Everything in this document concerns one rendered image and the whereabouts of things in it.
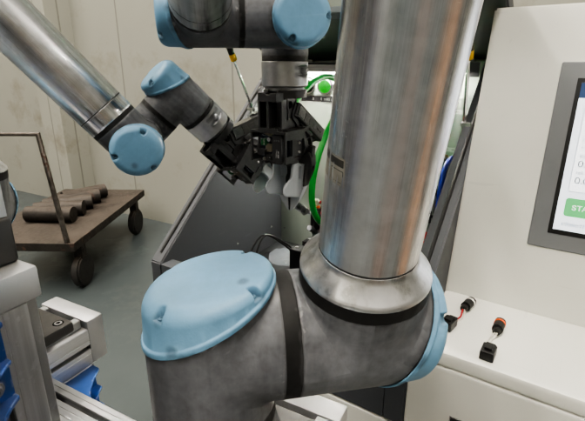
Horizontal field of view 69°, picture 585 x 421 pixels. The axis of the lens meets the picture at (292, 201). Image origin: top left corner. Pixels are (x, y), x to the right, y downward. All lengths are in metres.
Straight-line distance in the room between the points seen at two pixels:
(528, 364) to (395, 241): 0.54
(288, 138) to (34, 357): 0.44
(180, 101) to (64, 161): 3.98
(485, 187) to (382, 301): 0.65
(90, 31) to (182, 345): 4.31
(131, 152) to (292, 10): 0.30
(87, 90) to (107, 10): 3.74
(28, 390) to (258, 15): 0.49
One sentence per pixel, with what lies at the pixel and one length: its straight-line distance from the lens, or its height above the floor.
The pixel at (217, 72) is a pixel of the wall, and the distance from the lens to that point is 3.58.
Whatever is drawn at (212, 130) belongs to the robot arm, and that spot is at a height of 1.33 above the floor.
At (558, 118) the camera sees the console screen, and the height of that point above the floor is 1.34.
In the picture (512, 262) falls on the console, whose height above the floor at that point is 1.07.
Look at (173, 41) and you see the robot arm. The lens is 0.60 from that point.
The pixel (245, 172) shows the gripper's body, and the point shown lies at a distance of 0.86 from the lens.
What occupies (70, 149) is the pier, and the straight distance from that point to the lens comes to 4.71.
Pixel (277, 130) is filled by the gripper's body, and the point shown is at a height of 1.34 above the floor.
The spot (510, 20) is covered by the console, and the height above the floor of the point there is 1.52.
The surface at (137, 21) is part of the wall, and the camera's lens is 4.14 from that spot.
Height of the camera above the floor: 1.44
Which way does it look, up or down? 18 degrees down
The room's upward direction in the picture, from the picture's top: straight up
